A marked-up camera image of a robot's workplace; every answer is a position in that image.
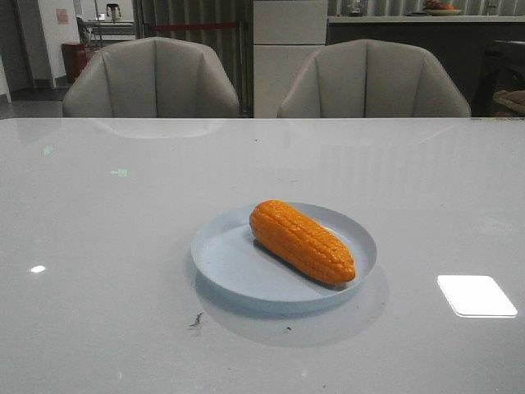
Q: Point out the dark grey counter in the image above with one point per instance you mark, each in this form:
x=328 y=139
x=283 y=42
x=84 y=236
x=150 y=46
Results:
x=459 y=42

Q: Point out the background metal table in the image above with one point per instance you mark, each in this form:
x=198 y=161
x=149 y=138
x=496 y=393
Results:
x=101 y=23

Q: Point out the beige seat cushion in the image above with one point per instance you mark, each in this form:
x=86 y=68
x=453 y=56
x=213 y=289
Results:
x=512 y=100

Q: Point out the left beige upholstered chair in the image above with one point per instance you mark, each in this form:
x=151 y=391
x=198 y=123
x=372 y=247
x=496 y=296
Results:
x=150 y=78

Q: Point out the right beige upholstered chair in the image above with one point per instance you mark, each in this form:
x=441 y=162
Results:
x=369 y=78

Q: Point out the red barrier belt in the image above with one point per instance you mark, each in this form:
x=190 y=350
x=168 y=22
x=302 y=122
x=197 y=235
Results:
x=189 y=27

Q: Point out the beige upholstered chair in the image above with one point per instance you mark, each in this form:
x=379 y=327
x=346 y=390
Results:
x=369 y=78
x=150 y=78

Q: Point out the red trash bin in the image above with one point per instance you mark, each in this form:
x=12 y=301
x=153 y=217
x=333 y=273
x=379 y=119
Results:
x=75 y=59

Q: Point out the dark wooden chair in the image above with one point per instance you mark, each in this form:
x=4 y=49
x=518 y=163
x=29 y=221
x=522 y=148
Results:
x=502 y=69

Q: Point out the pink wall notice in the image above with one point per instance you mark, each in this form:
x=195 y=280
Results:
x=62 y=16

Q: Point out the orange toy corn cob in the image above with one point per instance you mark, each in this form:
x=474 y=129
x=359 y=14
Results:
x=302 y=242

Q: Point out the light blue round plate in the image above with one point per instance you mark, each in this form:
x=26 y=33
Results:
x=227 y=254

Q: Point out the fruit bowl on counter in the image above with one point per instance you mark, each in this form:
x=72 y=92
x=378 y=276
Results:
x=439 y=8

